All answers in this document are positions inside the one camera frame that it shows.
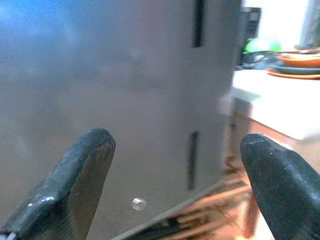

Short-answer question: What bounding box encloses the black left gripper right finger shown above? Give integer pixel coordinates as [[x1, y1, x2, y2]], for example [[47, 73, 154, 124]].
[[239, 132, 320, 240]]

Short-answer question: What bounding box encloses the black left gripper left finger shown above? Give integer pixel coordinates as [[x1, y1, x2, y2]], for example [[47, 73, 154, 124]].
[[0, 127, 117, 240]]

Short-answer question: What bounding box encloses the grey fridge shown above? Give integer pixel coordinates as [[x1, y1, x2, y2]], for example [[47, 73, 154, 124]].
[[0, 0, 245, 240]]

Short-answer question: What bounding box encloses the orange plate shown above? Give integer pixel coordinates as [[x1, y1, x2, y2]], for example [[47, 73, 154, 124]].
[[265, 67, 320, 80]]

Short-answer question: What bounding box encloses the teal plate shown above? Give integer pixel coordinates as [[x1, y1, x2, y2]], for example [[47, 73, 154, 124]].
[[271, 61, 320, 75]]

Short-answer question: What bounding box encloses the orange bowl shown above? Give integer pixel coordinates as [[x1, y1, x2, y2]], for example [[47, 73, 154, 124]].
[[276, 54, 320, 69]]

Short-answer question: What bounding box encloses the green round lid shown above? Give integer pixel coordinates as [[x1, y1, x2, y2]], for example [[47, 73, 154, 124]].
[[242, 37, 283, 55]]

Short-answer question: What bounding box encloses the black countertop appliance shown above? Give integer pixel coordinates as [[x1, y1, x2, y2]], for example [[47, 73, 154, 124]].
[[237, 6, 263, 67]]

